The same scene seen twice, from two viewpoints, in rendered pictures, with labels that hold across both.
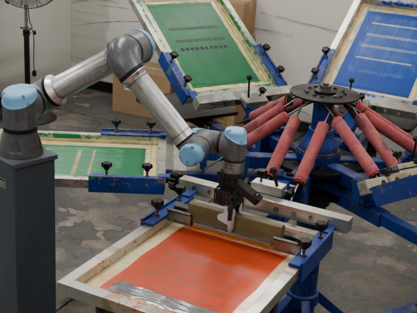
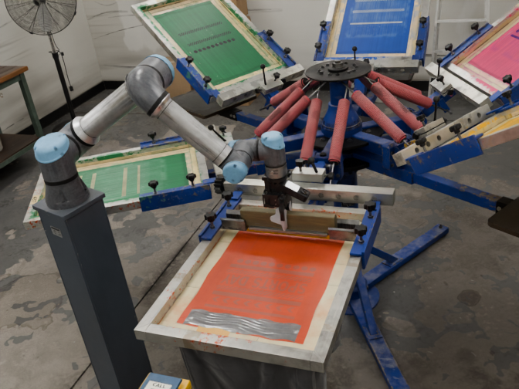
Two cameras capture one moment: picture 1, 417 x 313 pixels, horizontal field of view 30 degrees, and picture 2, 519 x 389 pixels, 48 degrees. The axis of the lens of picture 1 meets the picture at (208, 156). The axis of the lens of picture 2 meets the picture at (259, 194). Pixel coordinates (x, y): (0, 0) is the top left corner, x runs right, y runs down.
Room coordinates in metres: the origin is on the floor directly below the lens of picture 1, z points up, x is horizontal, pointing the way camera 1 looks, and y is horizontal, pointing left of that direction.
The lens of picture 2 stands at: (0.64, 0.06, 2.14)
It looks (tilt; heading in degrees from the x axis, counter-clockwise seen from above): 29 degrees down; 358
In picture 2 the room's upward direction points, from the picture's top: 8 degrees counter-clockwise
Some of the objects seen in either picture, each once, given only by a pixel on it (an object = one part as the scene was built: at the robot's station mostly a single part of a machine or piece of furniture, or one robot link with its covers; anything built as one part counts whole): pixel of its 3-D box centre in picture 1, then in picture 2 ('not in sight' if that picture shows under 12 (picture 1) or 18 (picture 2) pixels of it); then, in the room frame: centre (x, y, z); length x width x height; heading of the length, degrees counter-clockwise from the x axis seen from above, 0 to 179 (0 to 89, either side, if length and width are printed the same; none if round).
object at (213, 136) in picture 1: (205, 141); (243, 152); (2.47, 0.02, 1.31); 0.11 x 0.11 x 0.08; 73
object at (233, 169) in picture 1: (233, 166); (276, 170); (2.46, -0.09, 1.23); 0.08 x 0.08 x 0.05
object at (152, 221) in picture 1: (167, 214); (222, 221); (2.59, 0.13, 0.98); 0.30 x 0.05 x 0.07; 154
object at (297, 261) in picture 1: (311, 253); (366, 235); (2.35, -0.36, 0.98); 0.30 x 0.05 x 0.07; 154
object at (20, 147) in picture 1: (20, 138); (64, 186); (2.55, 0.66, 1.25); 0.15 x 0.15 x 0.10
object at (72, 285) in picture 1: (204, 261); (269, 268); (2.26, -0.01, 0.97); 0.79 x 0.58 x 0.04; 154
